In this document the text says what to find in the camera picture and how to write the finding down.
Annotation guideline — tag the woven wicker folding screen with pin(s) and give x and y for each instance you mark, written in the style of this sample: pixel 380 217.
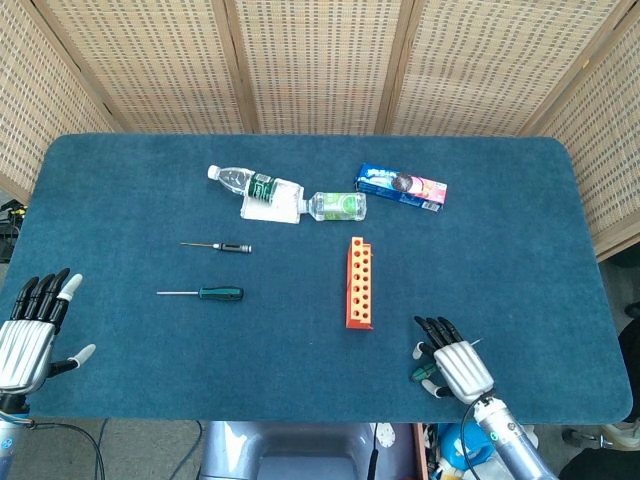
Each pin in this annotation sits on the woven wicker folding screen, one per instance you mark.
pixel 320 60

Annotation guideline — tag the blue white plastic item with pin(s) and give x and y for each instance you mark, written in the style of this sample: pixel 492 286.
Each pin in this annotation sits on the blue white plastic item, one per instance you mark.
pixel 452 445

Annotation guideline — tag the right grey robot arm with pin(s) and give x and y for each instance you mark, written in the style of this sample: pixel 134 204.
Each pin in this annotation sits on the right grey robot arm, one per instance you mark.
pixel 515 450

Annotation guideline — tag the stubby green black screwdriver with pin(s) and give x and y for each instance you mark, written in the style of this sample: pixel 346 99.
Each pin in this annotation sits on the stubby green black screwdriver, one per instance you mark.
pixel 425 372

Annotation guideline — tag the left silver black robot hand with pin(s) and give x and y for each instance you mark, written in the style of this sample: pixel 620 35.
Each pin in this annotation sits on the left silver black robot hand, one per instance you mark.
pixel 22 350

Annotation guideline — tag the blue cookie box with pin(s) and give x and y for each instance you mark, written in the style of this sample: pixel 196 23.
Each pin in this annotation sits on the blue cookie box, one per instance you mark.
pixel 390 182

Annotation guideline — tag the orange tool holder block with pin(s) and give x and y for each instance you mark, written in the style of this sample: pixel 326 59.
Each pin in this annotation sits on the orange tool holder block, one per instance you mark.
pixel 357 280

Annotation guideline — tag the light green label water bottle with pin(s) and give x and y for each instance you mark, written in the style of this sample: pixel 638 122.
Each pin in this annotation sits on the light green label water bottle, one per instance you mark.
pixel 340 205

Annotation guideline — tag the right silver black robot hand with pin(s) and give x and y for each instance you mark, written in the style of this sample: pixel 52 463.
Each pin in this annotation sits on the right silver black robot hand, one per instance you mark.
pixel 462 372

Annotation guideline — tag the white round plate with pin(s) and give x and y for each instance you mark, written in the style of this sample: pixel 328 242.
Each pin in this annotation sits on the white round plate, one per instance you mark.
pixel 384 435

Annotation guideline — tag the black precision screwdriver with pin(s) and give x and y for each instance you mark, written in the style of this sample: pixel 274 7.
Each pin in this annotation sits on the black precision screwdriver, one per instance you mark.
pixel 235 247

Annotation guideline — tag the black equipment stand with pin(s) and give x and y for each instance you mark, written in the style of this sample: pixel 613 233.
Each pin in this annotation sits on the black equipment stand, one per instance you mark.
pixel 7 235

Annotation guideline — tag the long green black screwdriver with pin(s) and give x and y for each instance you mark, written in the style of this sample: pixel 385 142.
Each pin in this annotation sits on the long green black screwdriver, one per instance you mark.
pixel 220 293

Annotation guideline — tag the grey robot torso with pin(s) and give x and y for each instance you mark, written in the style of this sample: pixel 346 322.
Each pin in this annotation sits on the grey robot torso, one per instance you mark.
pixel 300 450

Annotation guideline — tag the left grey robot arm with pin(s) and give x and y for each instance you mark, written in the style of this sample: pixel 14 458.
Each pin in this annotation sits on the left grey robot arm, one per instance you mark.
pixel 7 445

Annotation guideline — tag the blue felt table cover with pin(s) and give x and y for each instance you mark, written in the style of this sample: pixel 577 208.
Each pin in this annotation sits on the blue felt table cover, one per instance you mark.
pixel 250 360

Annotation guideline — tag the dark green label water bottle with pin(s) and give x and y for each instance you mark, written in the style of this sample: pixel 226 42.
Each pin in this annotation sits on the dark green label water bottle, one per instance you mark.
pixel 260 187

